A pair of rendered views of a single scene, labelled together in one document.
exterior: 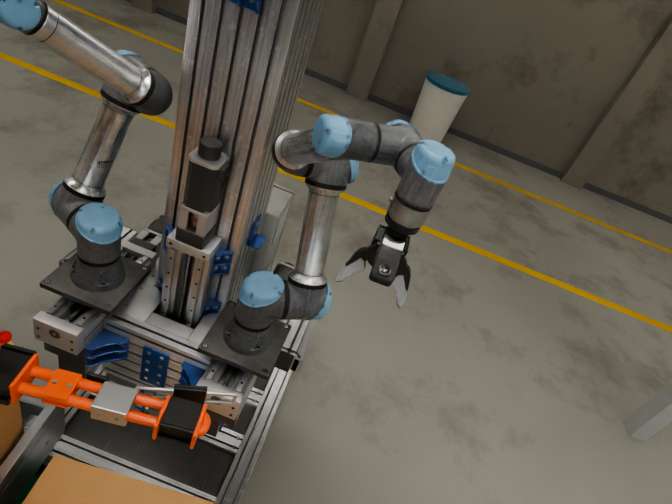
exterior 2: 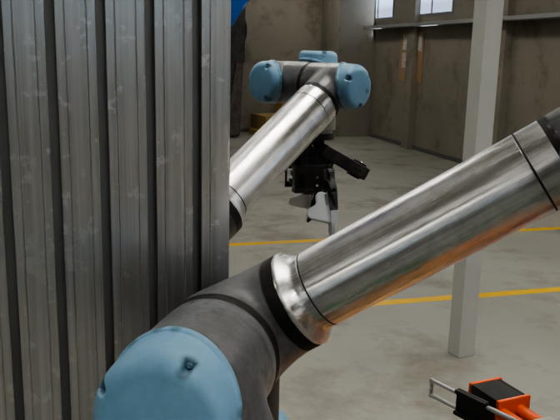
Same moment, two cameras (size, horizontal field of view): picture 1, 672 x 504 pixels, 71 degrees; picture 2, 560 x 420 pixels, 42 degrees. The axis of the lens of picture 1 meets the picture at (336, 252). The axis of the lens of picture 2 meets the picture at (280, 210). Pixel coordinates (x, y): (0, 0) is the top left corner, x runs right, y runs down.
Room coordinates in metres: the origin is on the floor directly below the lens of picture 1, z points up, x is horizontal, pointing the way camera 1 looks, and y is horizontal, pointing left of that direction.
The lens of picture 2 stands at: (1.26, 1.24, 1.87)
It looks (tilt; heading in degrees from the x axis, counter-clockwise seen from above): 12 degrees down; 254
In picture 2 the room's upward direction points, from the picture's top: 1 degrees clockwise
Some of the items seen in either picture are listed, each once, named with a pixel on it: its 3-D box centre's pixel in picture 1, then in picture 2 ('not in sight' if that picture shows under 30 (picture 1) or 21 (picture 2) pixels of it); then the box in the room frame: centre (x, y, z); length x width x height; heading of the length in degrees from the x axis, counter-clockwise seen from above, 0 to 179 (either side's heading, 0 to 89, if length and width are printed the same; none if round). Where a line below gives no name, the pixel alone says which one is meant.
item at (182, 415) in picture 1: (180, 421); (497, 401); (0.52, 0.16, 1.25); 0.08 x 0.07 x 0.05; 98
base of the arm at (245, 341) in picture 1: (250, 325); not in sight; (0.98, 0.15, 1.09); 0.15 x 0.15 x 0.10
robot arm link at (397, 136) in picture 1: (396, 146); (287, 82); (0.89, -0.03, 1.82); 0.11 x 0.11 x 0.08; 30
